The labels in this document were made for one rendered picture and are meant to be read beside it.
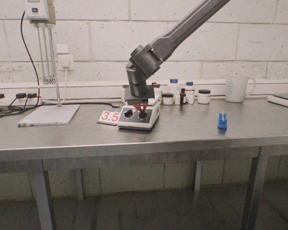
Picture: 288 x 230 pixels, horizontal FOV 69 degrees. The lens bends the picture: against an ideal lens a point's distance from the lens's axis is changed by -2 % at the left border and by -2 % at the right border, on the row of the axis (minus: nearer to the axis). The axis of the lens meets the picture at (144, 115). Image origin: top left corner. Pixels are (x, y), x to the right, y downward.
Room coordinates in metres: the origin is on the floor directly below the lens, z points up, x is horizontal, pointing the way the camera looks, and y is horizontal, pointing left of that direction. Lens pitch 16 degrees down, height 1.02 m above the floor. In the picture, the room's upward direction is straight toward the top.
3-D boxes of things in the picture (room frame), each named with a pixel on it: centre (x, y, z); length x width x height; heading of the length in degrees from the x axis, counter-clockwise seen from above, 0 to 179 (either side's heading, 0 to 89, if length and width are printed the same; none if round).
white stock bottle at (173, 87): (1.22, -0.17, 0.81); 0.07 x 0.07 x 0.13
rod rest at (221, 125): (0.80, -0.31, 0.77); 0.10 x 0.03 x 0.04; 162
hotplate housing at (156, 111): (0.84, 0.01, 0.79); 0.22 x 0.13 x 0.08; 166
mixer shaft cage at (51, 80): (0.95, 0.42, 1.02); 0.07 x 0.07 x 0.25
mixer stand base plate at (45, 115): (0.94, 0.42, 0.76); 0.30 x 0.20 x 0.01; 7
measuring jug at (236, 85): (1.23, -0.55, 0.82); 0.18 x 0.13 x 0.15; 46
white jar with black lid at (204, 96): (1.18, -0.34, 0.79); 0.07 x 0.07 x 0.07
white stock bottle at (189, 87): (1.21, -0.26, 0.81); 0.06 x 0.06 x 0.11
